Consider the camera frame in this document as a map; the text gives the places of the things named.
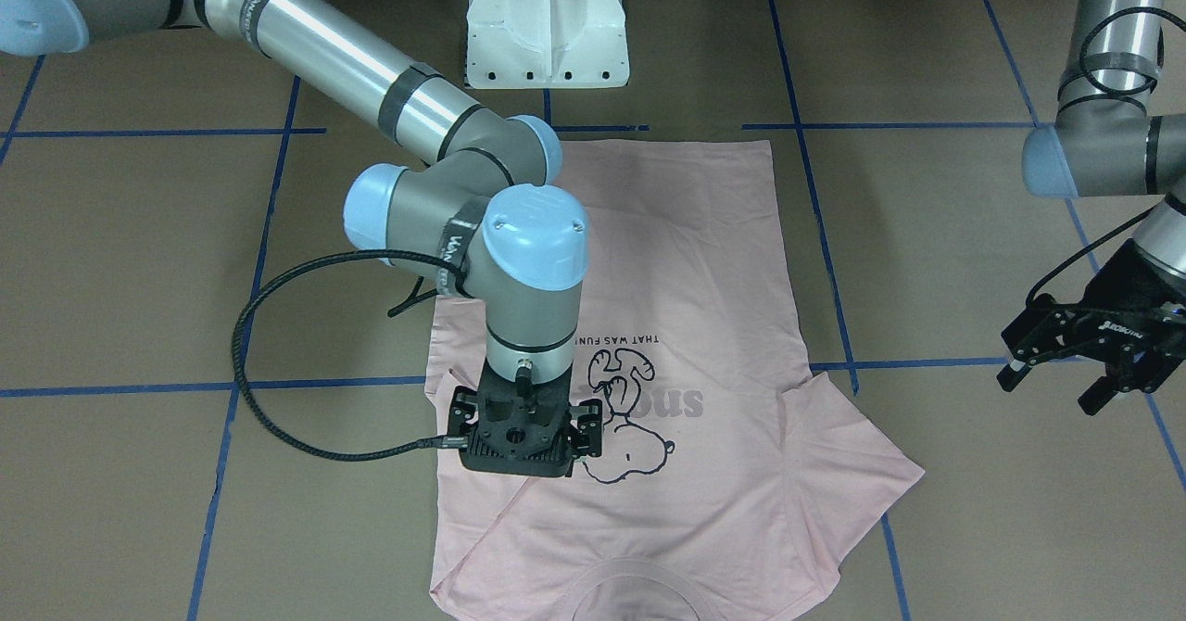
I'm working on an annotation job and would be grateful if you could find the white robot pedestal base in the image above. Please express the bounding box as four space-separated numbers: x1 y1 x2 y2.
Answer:
463 0 631 90

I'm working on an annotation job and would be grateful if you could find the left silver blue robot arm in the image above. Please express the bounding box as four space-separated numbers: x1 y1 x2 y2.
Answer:
997 0 1185 415

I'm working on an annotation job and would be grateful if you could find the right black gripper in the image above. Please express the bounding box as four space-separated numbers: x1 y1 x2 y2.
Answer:
565 401 604 474

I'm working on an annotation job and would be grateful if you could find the pink printed t-shirt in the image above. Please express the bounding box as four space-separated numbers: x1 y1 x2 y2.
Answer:
429 140 924 620

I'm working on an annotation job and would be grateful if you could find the black braided cable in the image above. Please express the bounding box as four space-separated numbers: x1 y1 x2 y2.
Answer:
1024 5 1168 311
232 249 464 463

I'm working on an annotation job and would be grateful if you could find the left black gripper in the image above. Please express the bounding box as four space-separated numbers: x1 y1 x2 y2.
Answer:
997 241 1182 415

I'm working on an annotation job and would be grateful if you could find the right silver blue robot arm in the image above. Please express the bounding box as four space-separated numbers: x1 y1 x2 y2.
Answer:
4 0 604 476

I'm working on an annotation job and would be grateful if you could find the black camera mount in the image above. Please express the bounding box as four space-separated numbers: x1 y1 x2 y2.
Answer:
446 363 575 478

